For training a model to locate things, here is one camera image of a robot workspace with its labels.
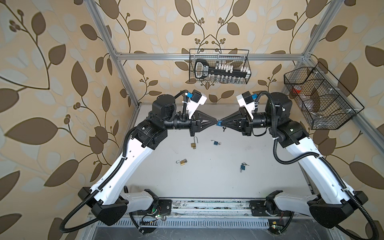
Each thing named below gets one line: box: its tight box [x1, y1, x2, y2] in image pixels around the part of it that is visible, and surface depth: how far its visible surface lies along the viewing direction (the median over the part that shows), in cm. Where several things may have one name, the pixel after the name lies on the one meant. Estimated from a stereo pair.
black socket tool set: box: [194, 59, 250, 79], surface depth 84 cm
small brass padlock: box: [176, 159, 185, 166], surface depth 92 cm
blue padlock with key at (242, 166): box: [240, 162, 250, 173], surface depth 90 cm
